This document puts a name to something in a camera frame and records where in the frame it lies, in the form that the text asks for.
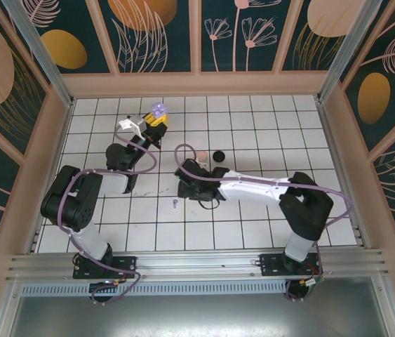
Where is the purple earbud charging case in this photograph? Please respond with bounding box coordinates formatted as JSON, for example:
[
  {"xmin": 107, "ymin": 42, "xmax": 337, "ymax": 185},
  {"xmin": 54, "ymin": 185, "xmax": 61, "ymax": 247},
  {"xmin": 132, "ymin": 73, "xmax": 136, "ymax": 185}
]
[{"xmin": 149, "ymin": 102, "xmax": 168, "ymax": 119}]

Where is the grey metal sheet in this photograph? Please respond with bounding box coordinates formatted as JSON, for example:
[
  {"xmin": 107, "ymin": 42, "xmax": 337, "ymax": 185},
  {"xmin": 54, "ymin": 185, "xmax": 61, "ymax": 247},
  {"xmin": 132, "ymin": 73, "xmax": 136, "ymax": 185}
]
[{"xmin": 0, "ymin": 296, "xmax": 395, "ymax": 337}]

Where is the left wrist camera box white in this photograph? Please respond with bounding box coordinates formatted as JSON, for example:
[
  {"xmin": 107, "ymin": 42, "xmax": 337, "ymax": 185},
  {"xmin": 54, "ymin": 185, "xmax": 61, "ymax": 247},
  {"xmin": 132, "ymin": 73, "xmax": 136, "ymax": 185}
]
[{"xmin": 117, "ymin": 114, "xmax": 148, "ymax": 138}]

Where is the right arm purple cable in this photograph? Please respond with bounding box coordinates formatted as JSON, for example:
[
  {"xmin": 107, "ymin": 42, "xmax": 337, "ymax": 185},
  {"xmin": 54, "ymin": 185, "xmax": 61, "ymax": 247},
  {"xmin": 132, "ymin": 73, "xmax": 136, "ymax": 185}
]
[{"xmin": 175, "ymin": 143, "xmax": 356, "ymax": 302}]

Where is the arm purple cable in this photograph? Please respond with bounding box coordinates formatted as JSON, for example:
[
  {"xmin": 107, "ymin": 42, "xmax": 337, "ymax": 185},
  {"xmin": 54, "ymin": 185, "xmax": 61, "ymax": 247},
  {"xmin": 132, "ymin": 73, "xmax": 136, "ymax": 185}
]
[
  {"xmin": 56, "ymin": 124, "xmax": 159, "ymax": 305},
  {"xmin": 175, "ymin": 143, "xmax": 356, "ymax": 302}
]

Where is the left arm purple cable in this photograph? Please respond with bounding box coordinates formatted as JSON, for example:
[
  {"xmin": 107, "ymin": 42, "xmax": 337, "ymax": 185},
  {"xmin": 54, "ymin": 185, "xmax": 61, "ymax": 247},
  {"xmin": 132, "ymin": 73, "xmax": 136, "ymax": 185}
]
[{"xmin": 56, "ymin": 124, "xmax": 159, "ymax": 305}]

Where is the aluminium table side rail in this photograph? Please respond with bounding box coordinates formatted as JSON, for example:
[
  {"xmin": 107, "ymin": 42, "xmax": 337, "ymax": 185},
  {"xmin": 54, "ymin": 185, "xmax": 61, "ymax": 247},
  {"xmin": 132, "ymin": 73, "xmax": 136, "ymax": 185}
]
[
  {"xmin": 28, "ymin": 100, "xmax": 76, "ymax": 254},
  {"xmin": 314, "ymin": 96, "xmax": 372, "ymax": 249}
]

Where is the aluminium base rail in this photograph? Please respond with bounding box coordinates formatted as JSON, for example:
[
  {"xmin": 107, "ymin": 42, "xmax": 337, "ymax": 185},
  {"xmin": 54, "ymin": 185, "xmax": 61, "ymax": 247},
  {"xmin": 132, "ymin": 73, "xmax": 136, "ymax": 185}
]
[{"xmin": 6, "ymin": 249, "xmax": 393, "ymax": 285}]

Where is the slotted grey cable duct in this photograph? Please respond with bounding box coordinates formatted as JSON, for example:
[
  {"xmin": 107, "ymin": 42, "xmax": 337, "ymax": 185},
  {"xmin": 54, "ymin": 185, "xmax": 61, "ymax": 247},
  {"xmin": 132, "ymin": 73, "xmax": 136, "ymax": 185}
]
[{"xmin": 20, "ymin": 282, "xmax": 288, "ymax": 298}]

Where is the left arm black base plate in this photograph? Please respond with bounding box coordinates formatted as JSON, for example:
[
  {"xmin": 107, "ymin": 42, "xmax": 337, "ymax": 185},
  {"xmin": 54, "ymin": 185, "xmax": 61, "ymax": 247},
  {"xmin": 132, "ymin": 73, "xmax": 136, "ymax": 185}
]
[{"xmin": 73, "ymin": 255, "xmax": 138, "ymax": 280}]

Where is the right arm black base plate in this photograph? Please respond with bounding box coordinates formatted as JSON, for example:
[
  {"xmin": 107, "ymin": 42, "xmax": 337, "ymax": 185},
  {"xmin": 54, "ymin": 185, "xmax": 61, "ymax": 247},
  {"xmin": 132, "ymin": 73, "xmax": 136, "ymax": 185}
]
[{"xmin": 259, "ymin": 252, "xmax": 324, "ymax": 278}]

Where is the aluminium corner post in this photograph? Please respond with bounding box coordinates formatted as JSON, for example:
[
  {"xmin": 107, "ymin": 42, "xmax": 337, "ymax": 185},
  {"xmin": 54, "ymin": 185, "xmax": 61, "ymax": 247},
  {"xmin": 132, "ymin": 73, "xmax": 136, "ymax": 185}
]
[
  {"xmin": 315, "ymin": 0, "xmax": 377, "ymax": 103},
  {"xmin": 0, "ymin": 0, "xmax": 75, "ymax": 108}
]

